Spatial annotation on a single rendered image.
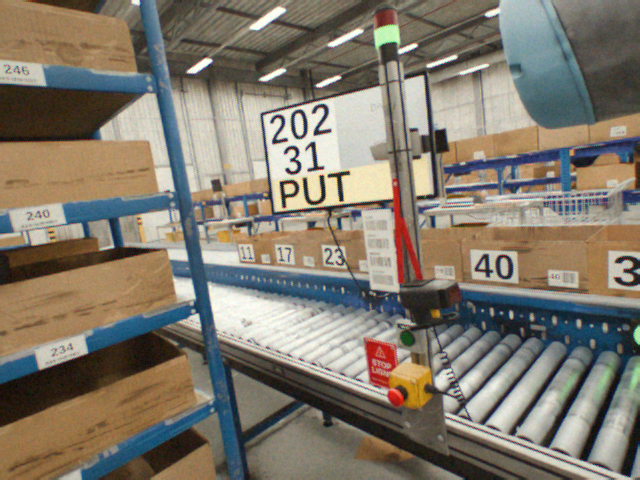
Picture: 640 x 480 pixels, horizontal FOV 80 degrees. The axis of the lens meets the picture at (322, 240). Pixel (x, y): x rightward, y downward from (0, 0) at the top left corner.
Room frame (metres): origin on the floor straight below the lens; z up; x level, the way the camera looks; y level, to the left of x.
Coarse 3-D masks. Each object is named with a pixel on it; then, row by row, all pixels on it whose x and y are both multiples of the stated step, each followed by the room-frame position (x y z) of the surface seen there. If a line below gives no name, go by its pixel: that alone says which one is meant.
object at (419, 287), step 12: (408, 288) 0.78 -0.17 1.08; (420, 288) 0.76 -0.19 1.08; (432, 288) 0.74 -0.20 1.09; (444, 288) 0.72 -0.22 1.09; (456, 288) 0.74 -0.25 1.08; (408, 300) 0.78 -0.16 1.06; (420, 300) 0.75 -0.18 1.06; (432, 300) 0.73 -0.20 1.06; (444, 300) 0.72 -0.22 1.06; (456, 300) 0.73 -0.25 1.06; (420, 312) 0.77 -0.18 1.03; (432, 312) 0.77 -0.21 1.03; (420, 324) 0.78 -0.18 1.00
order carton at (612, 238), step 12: (612, 228) 1.28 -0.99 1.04; (624, 228) 1.26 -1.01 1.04; (636, 228) 1.23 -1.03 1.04; (588, 240) 1.11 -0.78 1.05; (600, 240) 1.22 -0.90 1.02; (612, 240) 1.28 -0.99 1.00; (624, 240) 1.26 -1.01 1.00; (636, 240) 1.24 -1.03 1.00; (588, 252) 1.09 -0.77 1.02; (600, 252) 1.07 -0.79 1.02; (588, 264) 1.10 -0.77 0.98; (600, 264) 1.07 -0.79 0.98; (588, 276) 1.10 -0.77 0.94; (600, 276) 1.07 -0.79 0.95; (588, 288) 1.10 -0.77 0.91; (600, 288) 1.08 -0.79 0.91; (612, 288) 1.05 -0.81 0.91
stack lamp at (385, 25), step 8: (376, 16) 0.85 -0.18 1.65; (384, 16) 0.84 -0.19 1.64; (392, 16) 0.84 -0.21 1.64; (376, 24) 0.85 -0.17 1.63; (384, 24) 0.84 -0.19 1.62; (392, 24) 0.84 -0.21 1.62; (376, 32) 0.85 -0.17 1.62; (384, 32) 0.84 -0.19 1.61; (392, 32) 0.84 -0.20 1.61; (376, 40) 0.86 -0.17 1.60; (384, 40) 0.84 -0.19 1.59; (392, 40) 0.84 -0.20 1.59; (376, 48) 0.87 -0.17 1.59
